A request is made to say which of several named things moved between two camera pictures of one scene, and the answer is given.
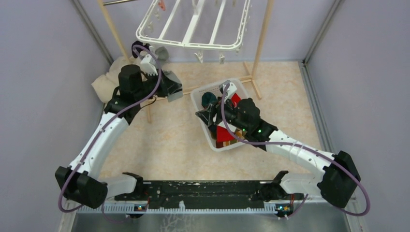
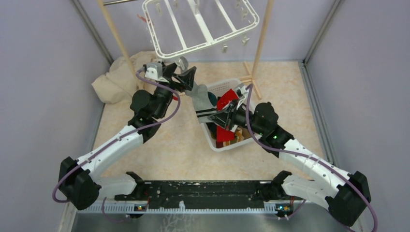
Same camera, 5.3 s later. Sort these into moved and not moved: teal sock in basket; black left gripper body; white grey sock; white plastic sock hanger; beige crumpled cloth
Moved: white grey sock; white plastic sock hanger
Not moved: beige crumpled cloth; teal sock in basket; black left gripper body
